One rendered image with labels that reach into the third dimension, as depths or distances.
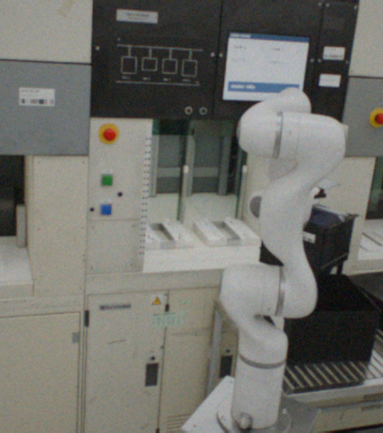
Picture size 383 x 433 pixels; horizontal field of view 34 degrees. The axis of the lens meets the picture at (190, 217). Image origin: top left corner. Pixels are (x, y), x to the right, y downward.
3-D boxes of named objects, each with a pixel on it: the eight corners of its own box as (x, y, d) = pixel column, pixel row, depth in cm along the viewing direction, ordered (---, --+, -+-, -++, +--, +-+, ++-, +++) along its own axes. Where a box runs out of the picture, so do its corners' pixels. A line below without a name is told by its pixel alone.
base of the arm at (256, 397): (275, 452, 150) (285, 386, 144) (204, 424, 158) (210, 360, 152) (299, 411, 167) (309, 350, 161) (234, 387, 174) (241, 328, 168)
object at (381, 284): (391, 338, 208) (399, 304, 204) (337, 299, 233) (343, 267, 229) (456, 326, 220) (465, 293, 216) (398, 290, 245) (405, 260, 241)
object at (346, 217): (252, 271, 203) (264, 177, 193) (284, 256, 219) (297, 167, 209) (320, 297, 189) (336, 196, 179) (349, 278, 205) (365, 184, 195)
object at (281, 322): (261, 319, 214) (267, 272, 208) (337, 318, 219) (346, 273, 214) (286, 364, 188) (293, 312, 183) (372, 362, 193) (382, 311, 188)
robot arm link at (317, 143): (247, 294, 159) (312, 302, 158) (246, 323, 148) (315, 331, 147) (272, 102, 136) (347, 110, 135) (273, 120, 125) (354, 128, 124)
